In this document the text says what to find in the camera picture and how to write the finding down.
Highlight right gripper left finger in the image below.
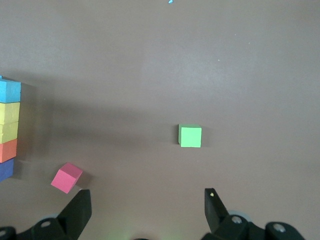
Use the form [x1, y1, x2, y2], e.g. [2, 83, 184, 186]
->
[29, 189, 93, 240]

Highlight brown paper table cover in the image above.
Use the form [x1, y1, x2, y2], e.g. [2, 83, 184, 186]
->
[0, 0, 320, 240]

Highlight yellow foam cube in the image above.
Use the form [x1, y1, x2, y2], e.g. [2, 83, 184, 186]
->
[0, 121, 20, 145]
[0, 101, 21, 126]

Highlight purple foam cube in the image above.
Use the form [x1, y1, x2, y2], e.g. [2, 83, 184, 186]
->
[0, 158, 15, 183]

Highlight red foam cube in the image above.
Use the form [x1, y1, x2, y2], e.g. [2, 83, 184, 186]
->
[50, 162, 84, 195]

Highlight orange foam cube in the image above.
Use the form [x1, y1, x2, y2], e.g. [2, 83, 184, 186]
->
[0, 138, 18, 164]

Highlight green foam cube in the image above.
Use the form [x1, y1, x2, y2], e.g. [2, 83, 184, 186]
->
[178, 123, 203, 149]

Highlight blue foam cube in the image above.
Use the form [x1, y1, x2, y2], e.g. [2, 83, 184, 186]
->
[0, 75, 22, 104]

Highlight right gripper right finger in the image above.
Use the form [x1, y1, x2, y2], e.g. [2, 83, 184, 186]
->
[201, 187, 251, 240]

